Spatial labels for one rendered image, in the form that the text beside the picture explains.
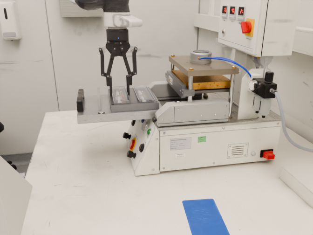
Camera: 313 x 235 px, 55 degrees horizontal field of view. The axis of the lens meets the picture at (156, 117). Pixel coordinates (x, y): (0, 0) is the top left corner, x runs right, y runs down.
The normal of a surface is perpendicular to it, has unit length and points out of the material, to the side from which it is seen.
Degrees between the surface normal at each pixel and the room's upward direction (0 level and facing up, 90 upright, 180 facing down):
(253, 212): 0
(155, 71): 90
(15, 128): 90
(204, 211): 0
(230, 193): 0
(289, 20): 90
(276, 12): 90
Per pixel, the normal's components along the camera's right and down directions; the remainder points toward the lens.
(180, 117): 0.19, 0.36
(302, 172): 0.00, -0.93
